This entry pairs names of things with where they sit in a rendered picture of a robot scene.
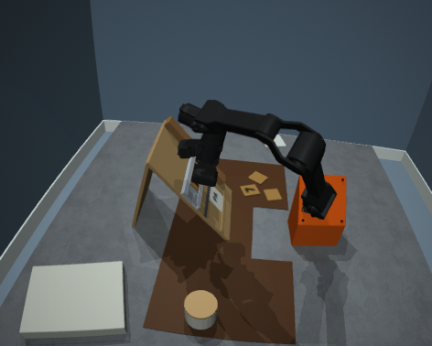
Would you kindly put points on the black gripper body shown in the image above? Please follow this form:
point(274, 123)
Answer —
point(205, 173)

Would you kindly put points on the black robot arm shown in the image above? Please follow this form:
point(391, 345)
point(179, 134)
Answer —
point(214, 120)

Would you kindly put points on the grey cylinder with tan lid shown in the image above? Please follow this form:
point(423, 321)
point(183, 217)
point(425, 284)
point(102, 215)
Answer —
point(200, 309)

